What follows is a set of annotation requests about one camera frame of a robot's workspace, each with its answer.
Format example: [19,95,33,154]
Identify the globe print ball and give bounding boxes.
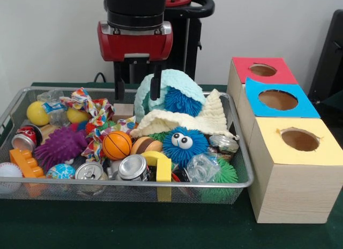
[46,164,76,179]

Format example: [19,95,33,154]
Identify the yellow plastic block toy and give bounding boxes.
[140,150,172,183]

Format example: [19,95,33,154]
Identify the shallow wire mesh bin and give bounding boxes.
[0,87,254,204]

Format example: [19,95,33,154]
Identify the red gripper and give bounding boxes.
[97,21,174,103]

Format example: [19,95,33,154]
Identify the green spiky ball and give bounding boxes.
[201,158,238,202]

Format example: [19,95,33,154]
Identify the clear crinkled plastic toy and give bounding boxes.
[185,153,221,183]

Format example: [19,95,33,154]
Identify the black chair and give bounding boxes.
[308,10,343,133]

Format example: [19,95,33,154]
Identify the small orange basketball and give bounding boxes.
[102,130,133,160]

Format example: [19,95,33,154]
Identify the wooden cube block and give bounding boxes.
[112,103,135,120]

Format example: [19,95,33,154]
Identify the purple spiky ball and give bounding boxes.
[34,126,88,172]

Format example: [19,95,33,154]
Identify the dark green table cloth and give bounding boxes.
[0,82,343,249]

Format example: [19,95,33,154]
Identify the blue fuzzy ball with eyes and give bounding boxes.
[162,126,208,168]

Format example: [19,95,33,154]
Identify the cream yellow waffle cloth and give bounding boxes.
[130,89,239,140]

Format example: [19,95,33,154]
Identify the red soda can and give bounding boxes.
[11,125,43,153]

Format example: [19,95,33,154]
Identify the orange plastic block toy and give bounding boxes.
[10,148,44,179]

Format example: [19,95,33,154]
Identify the wooden box with three holes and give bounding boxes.
[227,57,343,224]

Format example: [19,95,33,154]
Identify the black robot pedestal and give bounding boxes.
[113,0,215,84]

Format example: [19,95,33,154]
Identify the mint green waffle cloth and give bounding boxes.
[133,69,206,122]

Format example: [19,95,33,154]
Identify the silver metal can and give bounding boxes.
[117,154,148,181]

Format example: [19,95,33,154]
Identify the yellow ball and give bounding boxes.
[66,108,91,125]
[26,101,50,126]

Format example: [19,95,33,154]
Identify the white baseball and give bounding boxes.
[0,162,23,194]

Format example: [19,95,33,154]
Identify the blue spiky ball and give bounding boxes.
[163,86,204,117]

